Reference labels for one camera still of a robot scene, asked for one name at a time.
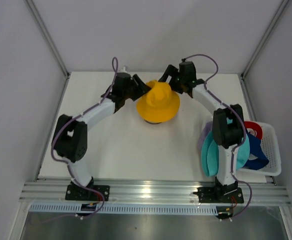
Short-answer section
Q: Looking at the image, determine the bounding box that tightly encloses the aluminium mounting rail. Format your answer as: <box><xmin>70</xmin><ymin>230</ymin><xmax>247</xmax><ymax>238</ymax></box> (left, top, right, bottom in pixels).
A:
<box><xmin>19</xmin><ymin>178</ymin><xmax>292</xmax><ymax>207</ymax></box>

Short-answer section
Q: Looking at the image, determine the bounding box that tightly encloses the left aluminium frame post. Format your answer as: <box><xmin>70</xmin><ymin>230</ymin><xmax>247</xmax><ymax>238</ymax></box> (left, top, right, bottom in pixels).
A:
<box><xmin>23</xmin><ymin>0</ymin><xmax>71</xmax><ymax>78</ymax></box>

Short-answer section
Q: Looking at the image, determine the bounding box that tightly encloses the aluminium frame post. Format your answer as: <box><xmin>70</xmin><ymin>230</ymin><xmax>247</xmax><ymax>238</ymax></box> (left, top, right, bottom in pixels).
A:
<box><xmin>23</xmin><ymin>0</ymin><xmax>71</xmax><ymax>78</ymax></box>
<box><xmin>239</xmin><ymin>0</ymin><xmax>292</xmax><ymax>77</ymax></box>

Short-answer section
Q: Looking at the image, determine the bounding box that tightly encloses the white slotted cable duct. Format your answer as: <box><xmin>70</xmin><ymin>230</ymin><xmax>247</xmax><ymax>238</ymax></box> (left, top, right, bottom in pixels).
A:
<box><xmin>29</xmin><ymin>202</ymin><xmax>218</xmax><ymax>216</ymax></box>

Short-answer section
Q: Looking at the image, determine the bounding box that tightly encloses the right aluminium frame post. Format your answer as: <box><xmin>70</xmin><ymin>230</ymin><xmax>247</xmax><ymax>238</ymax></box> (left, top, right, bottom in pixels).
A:
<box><xmin>239</xmin><ymin>0</ymin><xmax>292</xmax><ymax>77</ymax></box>

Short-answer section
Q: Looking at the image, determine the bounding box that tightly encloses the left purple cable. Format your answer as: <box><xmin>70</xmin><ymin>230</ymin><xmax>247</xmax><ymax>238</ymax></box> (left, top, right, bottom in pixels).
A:
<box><xmin>50</xmin><ymin>56</ymin><xmax>119</xmax><ymax>218</ymax></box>

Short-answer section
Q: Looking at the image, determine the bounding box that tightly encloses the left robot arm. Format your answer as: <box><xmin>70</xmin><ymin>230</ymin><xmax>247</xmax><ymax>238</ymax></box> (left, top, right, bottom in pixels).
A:
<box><xmin>50</xmin><ymin>72</ymin><xmax>151</xmax><ymax>201</ymax></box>

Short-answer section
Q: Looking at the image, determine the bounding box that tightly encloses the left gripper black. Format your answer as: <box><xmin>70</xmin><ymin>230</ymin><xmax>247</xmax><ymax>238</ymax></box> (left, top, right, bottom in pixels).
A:
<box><xmin>123</xmin><ymin>74</ymin><xmax>152</xmax><ymax>102</ymax></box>

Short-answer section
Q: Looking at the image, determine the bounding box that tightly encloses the red hat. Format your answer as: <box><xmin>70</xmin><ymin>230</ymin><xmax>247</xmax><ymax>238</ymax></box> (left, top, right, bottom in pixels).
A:
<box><xmin>244</xmin><ymin>121</ymin><xmax>263</xmax><ymax>140</ymax></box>

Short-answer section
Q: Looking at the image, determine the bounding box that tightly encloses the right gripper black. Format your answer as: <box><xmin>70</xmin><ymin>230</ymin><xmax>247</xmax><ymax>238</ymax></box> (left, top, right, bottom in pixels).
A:
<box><xmin>157</xmin><ymin>65</ymin><xmax>185</xmax><ymax>95</ymax></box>

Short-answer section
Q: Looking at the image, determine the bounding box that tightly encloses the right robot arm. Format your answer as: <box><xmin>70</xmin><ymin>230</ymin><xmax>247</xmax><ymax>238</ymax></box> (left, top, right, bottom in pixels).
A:
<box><xmin>159</xmin><ymin>61</ymin><xmax>246</xmax><ymax>204</ymax></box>

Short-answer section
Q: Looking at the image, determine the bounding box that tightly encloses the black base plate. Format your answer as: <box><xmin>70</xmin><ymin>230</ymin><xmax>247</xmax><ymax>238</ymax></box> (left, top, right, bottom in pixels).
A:
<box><xmin>65</xmin><ymin>182</ymin><xmax>111</xmax><ymax>202</ymax></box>
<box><xmin>192</xmin><ymin>186</ymin><xmax>244</xmax><ymax>204</ymax></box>

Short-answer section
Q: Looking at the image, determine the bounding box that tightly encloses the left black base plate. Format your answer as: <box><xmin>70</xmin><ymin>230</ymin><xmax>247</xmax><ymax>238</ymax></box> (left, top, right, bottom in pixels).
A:
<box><xmin>65</xmin><ymin>182</ymin><xmax>111</xmax><ymax>202</ymax></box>

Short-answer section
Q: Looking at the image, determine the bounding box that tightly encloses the purple cable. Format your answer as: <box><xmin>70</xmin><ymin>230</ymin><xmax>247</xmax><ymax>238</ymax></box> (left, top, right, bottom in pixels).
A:
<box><xmin>182</xmin><ymin>53</ymin><xmax>254</xmax><ymax>208</ymax></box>
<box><xmin>50</xmin><ymin>56</ymin><xmax>119</xmax><ymax>218</ymax></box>

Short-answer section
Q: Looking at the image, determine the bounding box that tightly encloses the lavender bucket hat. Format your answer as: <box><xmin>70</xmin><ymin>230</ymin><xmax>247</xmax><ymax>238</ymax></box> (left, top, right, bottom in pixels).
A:
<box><xmin>197</xmin><ymin>121</ymin><xmax>213</xmax><ymax>151</ymax></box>

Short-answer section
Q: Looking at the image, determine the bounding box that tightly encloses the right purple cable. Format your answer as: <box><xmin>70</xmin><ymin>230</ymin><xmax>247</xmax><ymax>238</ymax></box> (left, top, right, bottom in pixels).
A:
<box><xmin>182</xmin><ymin>53</ymin><xmax>254</xmax><ymax>208</ymax></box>

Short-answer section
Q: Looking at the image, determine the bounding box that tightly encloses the teal bucket hat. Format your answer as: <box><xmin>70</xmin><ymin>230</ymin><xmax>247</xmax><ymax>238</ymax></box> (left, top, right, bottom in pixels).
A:
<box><xmin>200</xmin><ymin>131</ymin><xmax>250</xmax><ymax>177</ymax></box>

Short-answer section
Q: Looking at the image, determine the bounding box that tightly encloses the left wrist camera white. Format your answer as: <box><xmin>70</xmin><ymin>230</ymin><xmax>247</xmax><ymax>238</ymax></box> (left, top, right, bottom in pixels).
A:
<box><xmin>120</xmin><ymin>66</ymin><xmax>129</xmax><ymax>74</ymax></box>

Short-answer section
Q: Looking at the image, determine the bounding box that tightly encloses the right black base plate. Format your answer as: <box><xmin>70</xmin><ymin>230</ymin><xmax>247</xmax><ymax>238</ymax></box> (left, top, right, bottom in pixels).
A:
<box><xmin>192</xmin><ymin>186</ymin><xmax>244</xmax><ymax>204</ymax></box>

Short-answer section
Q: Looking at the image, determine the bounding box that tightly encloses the yellow bucket hat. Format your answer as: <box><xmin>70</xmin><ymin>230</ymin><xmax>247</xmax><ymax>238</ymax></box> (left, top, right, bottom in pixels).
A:
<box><xmin>136</xmin><ymin>80</ymin><xmax>180</xmax><ymax>123</ymax></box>

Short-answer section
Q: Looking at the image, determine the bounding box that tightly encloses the white plastic basket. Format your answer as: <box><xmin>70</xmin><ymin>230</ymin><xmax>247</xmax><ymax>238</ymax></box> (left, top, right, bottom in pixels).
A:
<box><xmin>239</xmin><ymin>121</ymin><xmax>282</xmax><ymax>176</ymax></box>

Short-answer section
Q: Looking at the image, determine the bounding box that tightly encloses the blue cap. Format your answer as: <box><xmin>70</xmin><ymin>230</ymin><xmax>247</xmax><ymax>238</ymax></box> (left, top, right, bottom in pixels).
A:
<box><xmin>244</xmin><ymin>131</ymin><xmax>270</xmax><ymax>171</ymax></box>

